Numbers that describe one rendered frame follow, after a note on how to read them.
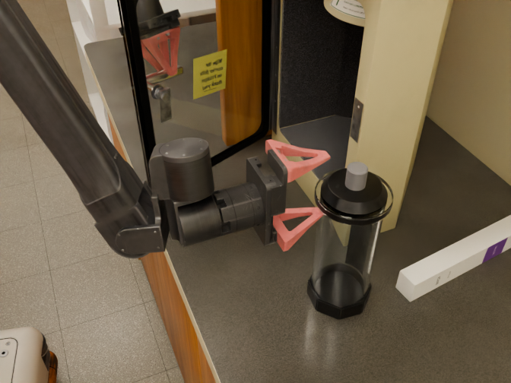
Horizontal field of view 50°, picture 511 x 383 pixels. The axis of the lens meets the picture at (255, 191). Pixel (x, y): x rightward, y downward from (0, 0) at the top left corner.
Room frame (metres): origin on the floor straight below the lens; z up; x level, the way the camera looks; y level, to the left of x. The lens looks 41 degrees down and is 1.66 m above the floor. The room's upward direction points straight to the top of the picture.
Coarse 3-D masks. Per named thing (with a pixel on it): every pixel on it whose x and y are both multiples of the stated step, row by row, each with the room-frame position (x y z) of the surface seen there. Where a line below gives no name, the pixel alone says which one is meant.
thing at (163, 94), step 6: (156, 90) 0.77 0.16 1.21; (162, 90) 0.76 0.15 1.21; (168, 90) 0.77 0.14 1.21; (156, 96) 0.77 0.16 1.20; (162, 96) 0.76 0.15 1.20; (168, 96) 0.77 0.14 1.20; (162, 102) 0.76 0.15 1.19; (168, 102) 0.77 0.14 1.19; (162, 108) 0.76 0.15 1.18; (168, 108) 0.77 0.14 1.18; (162, 114) 0.76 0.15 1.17; (168, 114) 0.77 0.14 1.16; (162, 120) 0.76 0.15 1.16
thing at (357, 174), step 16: (336, 176) 0.59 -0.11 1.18; (352, 176) 0.56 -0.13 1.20; (368, 176) 0.59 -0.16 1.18; (336, 192) 0.55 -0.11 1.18; (352, 192) 0.55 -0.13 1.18; (368, 192) 0.55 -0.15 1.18; (384, 192) 0.56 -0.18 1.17; (336, 208) 0.53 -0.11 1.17; (352, 208) 0.53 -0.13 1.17; (368, 208) 0.53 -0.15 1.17
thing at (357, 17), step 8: (328, 0) 0.84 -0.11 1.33; (336, 0) 0.82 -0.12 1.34; (344, 0) 0.80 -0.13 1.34; (352, 0) 0.80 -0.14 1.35; (328, 8) 0.83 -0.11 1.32; (336, 8) 0.81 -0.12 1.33; (344, 8) 0.80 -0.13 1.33; (352, 8) 0.79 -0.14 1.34; (360, 8) 0.78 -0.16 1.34; (336, 16) 0.80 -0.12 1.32; (344, 16) 0.79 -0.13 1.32; (352, 16) 0.78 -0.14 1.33; (360, 16) 0.78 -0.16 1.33; (360, 24) 0.77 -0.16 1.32
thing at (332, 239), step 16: (320, 192) 0.57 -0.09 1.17; (384, 208) 0.54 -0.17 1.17; (320, 224) 0.56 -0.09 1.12; (336, 224) 0.53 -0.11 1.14; (352, 224) 0.52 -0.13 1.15; (368, 224) 0.52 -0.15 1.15; (320, 240) 0.55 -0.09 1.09; (336, 240) 0.53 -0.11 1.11; (352, 240) 0.52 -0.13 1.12; (368, 240) 0.53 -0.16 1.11; (320, 256) 0.55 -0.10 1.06; (336, 256) 0.53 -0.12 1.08; (352, 256) 0.52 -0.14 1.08; (368, 256) 0.53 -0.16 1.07; (320, 272) 0.54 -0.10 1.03; (336, 272) 0.53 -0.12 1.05; (352, 272) 0.52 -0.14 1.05; (368, 272) 0.54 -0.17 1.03; (320, 288) 0.54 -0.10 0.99; (336, 288) 0.53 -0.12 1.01; (352, 288) 0.52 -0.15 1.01; (336, 304) 0.52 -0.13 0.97; (352, 304) 0.53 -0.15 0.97
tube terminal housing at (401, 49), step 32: (384, 0) 0.68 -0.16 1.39; (416, 0) 0.70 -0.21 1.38; (448, 0) 0.72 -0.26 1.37; (384, 32) 0.69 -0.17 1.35; (416, 32) 0.71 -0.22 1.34; (384, 64) 0.69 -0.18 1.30; (416, 64) 0.71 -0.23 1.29; (384, 96) 0.69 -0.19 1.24; (416, 96) 0.72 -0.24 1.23; (384, 128) 0.70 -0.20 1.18; (416, 128) 0.72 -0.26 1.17; (288, 160) 0.90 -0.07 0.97; (352, 160) 0.69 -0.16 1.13; (384, 160) 0.70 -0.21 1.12; (384, 224) 0.71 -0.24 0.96
